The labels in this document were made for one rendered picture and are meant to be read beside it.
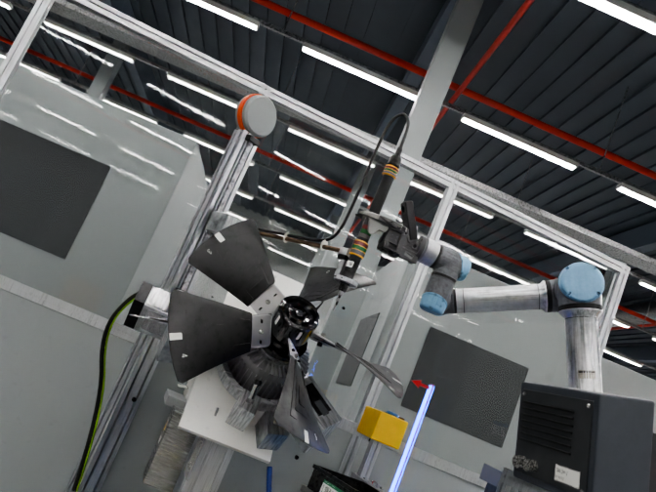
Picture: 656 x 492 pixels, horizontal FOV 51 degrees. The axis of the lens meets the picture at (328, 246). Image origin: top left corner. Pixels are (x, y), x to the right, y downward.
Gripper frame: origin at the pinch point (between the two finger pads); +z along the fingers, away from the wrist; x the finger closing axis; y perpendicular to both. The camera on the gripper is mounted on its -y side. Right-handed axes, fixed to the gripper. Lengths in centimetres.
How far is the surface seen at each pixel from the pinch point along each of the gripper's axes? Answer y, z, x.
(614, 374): -46, -282, 269
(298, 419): 59, 0, -22
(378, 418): 51, -34, 22
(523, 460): 48, -35, -63
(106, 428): 88, 39, 54
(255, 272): 27.7, 20.6, 5.1
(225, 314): 42.3, 24.5, -9.3
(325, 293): 24.5, -0.7, 7.6
